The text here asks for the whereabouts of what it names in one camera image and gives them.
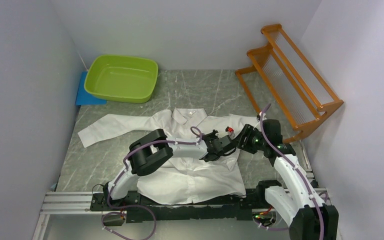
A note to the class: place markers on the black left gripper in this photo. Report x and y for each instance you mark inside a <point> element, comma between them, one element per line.
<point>213,135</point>

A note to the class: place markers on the orange wooden rack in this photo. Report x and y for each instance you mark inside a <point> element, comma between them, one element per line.
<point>304,97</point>

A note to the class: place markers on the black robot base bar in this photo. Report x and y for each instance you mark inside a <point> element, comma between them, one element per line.
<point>139,208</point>

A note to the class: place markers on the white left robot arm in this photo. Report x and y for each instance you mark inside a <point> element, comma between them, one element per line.
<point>150,152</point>

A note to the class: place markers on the aluminium frame rail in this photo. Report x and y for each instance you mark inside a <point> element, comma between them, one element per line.
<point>65,203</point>

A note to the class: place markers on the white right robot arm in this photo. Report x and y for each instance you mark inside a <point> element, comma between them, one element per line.
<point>306,213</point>

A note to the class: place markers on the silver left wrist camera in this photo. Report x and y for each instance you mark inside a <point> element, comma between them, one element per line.
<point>230,131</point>

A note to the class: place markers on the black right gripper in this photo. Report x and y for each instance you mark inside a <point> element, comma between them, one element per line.
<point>247,131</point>

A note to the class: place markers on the blue flat mat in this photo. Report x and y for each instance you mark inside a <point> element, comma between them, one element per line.
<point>83,98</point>

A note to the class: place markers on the green plastic basin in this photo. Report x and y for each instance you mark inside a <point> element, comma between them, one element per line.
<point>121,78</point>

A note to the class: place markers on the white button-up shirt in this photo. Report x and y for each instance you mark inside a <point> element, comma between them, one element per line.
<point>181,180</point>

